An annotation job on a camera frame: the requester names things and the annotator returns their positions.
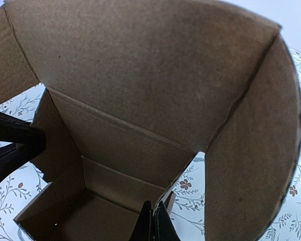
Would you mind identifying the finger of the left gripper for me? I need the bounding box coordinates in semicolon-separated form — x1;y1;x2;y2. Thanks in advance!
0;112;46;153
0;144;26;183

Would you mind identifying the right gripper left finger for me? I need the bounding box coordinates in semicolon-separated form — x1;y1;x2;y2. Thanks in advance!
131;201;154;241

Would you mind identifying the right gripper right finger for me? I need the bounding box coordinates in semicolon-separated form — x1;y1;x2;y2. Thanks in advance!
153;201;180;241

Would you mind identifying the brown cardboard box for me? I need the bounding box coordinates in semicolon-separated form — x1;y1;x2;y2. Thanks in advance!
0;1;301;240

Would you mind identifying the floral patterned table mat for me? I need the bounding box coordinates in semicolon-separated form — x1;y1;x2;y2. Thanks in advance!
0;49;301;240

